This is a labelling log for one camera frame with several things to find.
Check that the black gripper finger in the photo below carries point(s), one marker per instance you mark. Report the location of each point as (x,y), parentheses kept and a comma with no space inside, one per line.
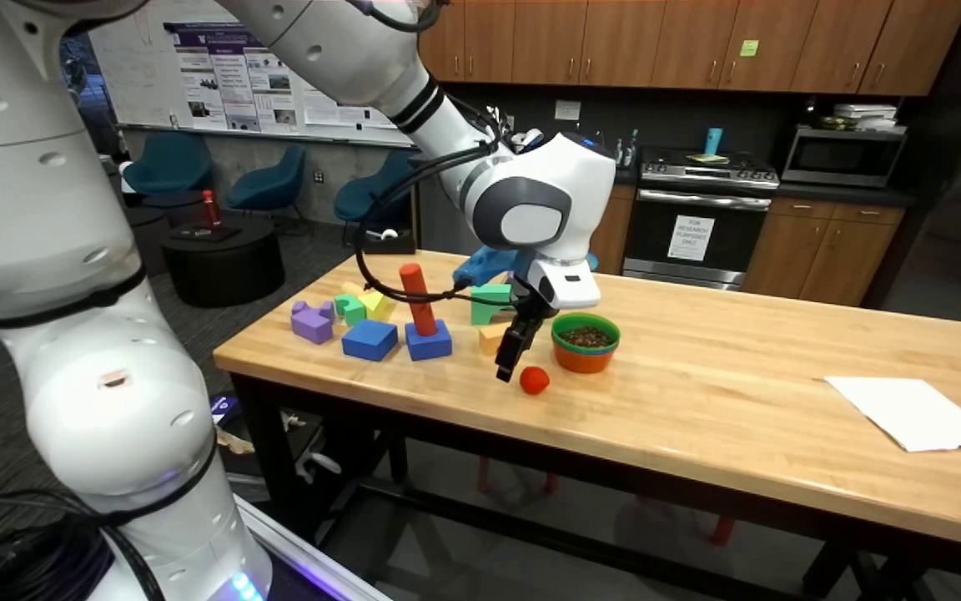
(529,314)
(508,352)

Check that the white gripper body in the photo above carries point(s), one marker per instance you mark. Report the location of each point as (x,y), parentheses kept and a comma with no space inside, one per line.
(564,286)

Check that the red strawberry toy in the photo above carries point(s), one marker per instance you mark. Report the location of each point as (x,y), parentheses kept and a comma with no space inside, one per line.
(534,381)

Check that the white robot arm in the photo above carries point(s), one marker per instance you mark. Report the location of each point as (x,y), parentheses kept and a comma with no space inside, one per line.
(116,406)

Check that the green and orange bowl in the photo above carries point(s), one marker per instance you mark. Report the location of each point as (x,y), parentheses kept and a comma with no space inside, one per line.
(585,341)

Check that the green foam arch block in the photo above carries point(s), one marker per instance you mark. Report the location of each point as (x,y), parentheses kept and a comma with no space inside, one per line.
(488,303)

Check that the blue foam square block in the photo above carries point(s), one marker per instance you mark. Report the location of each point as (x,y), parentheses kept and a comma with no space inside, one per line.
(428,347)

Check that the red foam cylinder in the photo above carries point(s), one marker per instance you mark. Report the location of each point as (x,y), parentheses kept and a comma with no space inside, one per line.
(417,303)

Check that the black oven stove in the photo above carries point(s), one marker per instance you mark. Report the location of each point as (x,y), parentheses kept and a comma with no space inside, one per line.
(699,220)

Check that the yellow foam triangle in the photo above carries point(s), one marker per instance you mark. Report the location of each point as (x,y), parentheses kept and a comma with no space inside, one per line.
(375,304)

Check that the blue flat foam square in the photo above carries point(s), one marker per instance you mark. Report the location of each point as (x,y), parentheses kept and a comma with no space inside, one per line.
(368,339)

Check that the small green foam arch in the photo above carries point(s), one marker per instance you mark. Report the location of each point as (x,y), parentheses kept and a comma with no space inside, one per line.
(349,309)

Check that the purple foam rectangular block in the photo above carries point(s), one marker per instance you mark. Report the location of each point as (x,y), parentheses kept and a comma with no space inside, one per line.
(321,337)

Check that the purple foam curved block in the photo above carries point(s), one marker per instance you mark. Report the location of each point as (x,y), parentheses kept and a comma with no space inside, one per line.
(313,318)

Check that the stainless microwave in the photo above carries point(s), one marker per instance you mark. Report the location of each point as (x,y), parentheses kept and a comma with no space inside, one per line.
(842,157)

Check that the black round table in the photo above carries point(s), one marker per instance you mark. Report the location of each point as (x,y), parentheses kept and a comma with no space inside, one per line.
(231,265)

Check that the wooden workbench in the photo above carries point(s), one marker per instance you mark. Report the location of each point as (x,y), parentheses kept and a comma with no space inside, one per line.
(723,403)

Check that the white paper sheet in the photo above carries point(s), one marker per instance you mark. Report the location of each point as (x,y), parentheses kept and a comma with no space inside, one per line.
(915,413)

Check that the wall poster board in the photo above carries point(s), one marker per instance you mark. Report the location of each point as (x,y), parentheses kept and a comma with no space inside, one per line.
(188,66)

